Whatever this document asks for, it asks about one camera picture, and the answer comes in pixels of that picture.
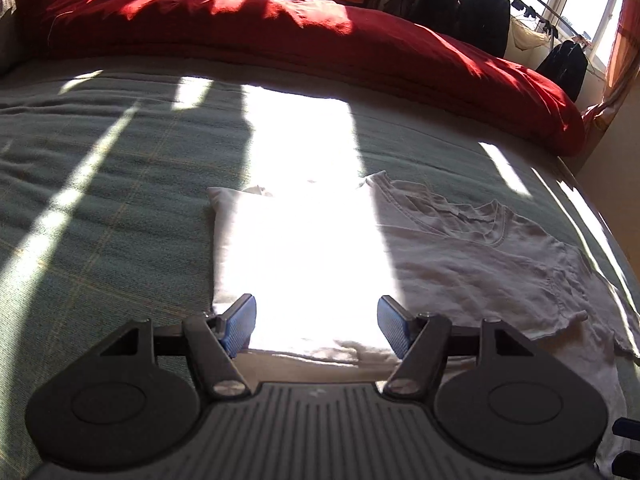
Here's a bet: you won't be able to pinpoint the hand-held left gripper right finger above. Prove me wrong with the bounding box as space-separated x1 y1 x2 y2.
377 295 543 401

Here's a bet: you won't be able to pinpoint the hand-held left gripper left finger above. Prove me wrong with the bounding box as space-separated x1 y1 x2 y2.
100 293 257 399

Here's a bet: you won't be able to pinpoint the white printed t-shirt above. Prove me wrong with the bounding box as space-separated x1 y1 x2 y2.
206 170 640 476

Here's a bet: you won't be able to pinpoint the green plaid bed sheet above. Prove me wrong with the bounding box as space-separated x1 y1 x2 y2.
0 55 640 461

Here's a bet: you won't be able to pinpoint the red quilt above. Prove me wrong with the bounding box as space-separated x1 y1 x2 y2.
15 0 586 157

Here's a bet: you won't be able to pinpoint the black garment on hanger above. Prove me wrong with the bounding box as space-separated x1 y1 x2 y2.
536 40 589 103

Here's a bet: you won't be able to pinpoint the white hanging cloth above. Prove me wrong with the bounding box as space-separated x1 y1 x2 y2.
510 16 551 52

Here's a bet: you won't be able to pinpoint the black hanging jackets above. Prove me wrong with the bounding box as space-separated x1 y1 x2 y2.
385 0 512 58

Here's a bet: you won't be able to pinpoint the orange curtain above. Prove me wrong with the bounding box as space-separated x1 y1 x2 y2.
582 0 640 131

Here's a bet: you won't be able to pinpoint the grey-green pillow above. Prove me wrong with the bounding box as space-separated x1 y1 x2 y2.
0 0 63 73

